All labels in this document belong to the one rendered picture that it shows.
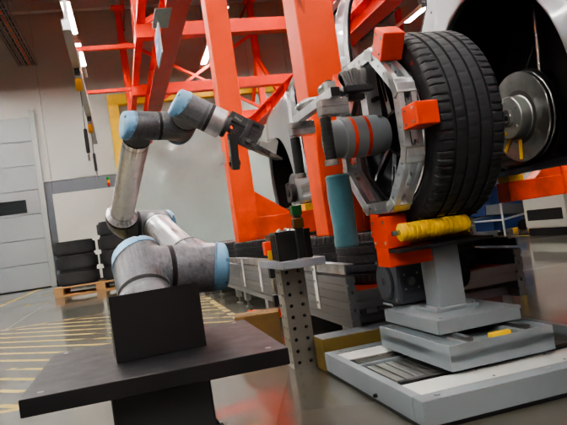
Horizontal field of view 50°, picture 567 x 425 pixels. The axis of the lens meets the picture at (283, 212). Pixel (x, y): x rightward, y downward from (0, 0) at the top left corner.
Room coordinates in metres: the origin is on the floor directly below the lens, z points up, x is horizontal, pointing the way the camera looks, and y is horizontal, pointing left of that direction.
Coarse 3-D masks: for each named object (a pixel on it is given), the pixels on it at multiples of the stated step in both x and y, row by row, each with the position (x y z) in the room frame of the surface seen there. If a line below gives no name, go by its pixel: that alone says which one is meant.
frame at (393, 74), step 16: (368, 48) 1.97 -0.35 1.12; (352, 64) 2.11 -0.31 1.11; (368, 64) 2.03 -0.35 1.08; (384, 64) 1.89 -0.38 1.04; (384, 80) 1.89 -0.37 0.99; (400, 80) 1.83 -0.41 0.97; (400, 96) 1.82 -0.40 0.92; (416, 96) 1.83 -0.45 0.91; (352, 112) 2.29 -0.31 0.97; (400, 112) 1.82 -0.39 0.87; (400, 128) 1.84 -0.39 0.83; (400, 144) 1.85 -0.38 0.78; (416, 144) 1.83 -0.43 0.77; (352, 160) 2.35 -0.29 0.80; (400, 160) 1.86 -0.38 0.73; (416, 160) 1.84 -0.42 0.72; (352, 176) 2.28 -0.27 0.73; (400, 176) 1.88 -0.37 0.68; (416, 176) 1.89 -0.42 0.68; (368, 192) 2.25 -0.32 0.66; (400, 192) 1.92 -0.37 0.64; (368, 208) 2.15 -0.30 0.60; (384, 208) 2.03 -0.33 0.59; (400, 208) 1.97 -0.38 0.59
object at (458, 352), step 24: (384, 336) 2.24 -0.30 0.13; (408, 336) 2.04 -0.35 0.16; (432, 336) 1.99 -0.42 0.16; (456, 336) 1.87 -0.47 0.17; (480, 336) 1.95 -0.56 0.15; (504, 336) 1.84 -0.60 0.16; (528, 336) 1.86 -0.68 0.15; (552, 336) 1.88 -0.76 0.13; (432, 360) 1.90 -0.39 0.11; (456, 360) 1.79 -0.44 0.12; (480, 360) 1.81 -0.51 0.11; (504, 360) 1.84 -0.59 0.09
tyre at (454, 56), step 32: (416, 32) 2.03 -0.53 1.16; (448, 32) 1.99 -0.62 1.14; (416, 64) 1.85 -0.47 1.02; (448, 64) 1.84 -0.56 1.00; (480, 64) 1.86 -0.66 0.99; (448, 96) 1.80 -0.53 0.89; (480, 96) 1.82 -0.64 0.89; (448, 128) 1.79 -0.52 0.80; (480, 128) 1.83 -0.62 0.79; (448, 160) 1.82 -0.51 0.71; (480, 160) 1.86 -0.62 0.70; (448, 192) 1.90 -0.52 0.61; (480, 192) 1.95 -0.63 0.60
